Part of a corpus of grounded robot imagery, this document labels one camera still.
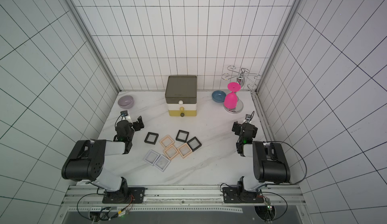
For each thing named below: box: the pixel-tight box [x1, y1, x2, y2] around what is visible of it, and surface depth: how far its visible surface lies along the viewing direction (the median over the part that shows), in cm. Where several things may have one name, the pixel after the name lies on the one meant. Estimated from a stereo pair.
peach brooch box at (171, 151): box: [163, 144, 179, 160], surface depth 89 cm
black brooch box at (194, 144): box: [186, 136, 203, 152], surface depth 93 cm
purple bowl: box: [117, 94, 135, 109], surface depth 109 cm
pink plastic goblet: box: [223, 81, 242, 110], surface depth 91 cm
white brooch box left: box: [143, 149, 161, 166], surface depth 87 cm
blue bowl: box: [211, 90, 227, 103], surface depth 116 cm
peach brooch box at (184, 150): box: [176, 142, 193, 159], surface depth 89 cm
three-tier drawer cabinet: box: [164, 75, 198, 117], surface depth 96 cm
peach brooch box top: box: [159, 134, 175, 149], surface depth 93 cm
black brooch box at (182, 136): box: [175, 129, 189, 143], surface depth 95 cm
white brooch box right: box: [153, 154, 171, 173], surface depth 85 cm
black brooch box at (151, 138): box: [144, 131, 159, 145], surface depth 95 cm
